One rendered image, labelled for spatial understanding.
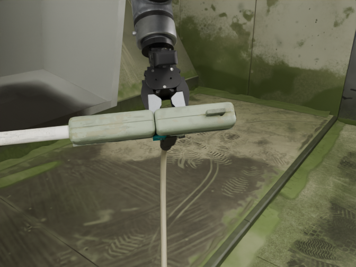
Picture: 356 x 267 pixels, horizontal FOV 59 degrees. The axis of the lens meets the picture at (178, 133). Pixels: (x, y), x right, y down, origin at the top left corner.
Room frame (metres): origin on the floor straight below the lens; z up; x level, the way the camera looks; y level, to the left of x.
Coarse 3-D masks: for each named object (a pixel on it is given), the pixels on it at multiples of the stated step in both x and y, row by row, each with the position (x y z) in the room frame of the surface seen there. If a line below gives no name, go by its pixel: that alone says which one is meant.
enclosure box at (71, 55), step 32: (0, 0) 0.97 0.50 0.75; (32, 0) 1.05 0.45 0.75; (64, 0) 1.01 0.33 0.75; (96, 0) 0.93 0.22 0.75; (0, 32) 0.97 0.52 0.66; (32, 32) 1.06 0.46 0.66; (64, 32) 1.02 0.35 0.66; (96, 32) 0.94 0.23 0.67; (0, 64) 0.97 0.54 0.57; (32, 64) 1.06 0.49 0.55; (64, 64) 1.03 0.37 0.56; (96, 64) 0.95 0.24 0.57; (0, 96) 0.84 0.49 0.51; (32, 96) 0.88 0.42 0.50; (64, 96) 0.91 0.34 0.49; (96, 96) 0.95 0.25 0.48; (0, 128) 0.69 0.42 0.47; (32, 128) 0.68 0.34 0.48
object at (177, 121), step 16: (128, 112) 0.55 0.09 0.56; (144, 112) 0.55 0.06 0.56; (160, 112) 0.55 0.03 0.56; (176, 112) 0.56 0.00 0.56; (192, 112) 0.56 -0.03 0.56; (208, 112) 0.55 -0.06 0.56; (224, 112) 0.55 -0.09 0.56; (48, 128) 0.52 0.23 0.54; (64, 128) 0.52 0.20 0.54; (80, 128) 0.52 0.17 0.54; (96, 128) 0.52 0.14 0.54; (112, 128) 0.52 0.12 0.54; (128, 128) 0.53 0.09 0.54; (144, 128) 0.53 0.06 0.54; (160, 128) 0.53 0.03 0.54; (176, 128) 0.54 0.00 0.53; (192, 128) 0.54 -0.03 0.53; (208, 128) 0.55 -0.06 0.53; (224, 128) 0.57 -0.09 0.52; (0, 144) 0.50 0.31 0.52; (80, 144) 0.52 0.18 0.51; (160, 144) 0.70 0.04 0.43
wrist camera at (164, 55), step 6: (162, 48) 0.60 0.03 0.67; (150, 54) 0.63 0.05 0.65; (156, 54) 0.58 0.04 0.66; (162, 54) 0.58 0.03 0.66; (168, 54) 0.58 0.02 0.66; (174, 54) 0.58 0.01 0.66; (150, 60) 0.64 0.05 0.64; (156, 60) 0.58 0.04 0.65; (162, 60) 0.58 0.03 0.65; (168, 60) 0.58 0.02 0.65; (174, 60) 0.58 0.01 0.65; (162, 66) 0.58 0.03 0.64; (168, 66) 0.59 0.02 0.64
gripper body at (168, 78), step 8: (152, 40) 0.68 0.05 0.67; (160, 40) 0.68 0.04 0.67; (168, 40) 0.69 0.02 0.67; (144, 48) 0.69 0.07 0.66; (152, 48) 0.70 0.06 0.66; (160, 48) 0.70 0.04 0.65; (168, 48) 0.71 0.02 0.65; (152, 64) 0.68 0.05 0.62; (152, 72) 0.64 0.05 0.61; (160, 72) 0.65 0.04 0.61; (168, 72) 0.65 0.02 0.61; (176, 72) 0.65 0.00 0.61; (152, 80) 0.63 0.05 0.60; (160, 80) 0.63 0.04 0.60; (168, 80) 0.64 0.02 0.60; (176, 80) 0.64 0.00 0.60; (152, 88) 0.62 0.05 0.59; (160, 88) 0.62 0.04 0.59; (168, 88) 0.63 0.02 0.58; (160, 96) 0.67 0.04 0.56; (168, 96) 0.68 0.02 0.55
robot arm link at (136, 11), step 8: (136, 0) 0.74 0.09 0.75; (144, 0) 0.72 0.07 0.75; (168, 0) 0.73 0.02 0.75; (136, 8) 0.73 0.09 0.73; (144, 8) 0.72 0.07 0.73; (152, 8) 0.71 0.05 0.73; (160, 8) 0.72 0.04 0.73; (168, 8) 0.74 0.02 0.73; (136, 16) 0.72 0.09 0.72; (144, 16) 0.71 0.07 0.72; (168, 16) 0.72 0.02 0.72
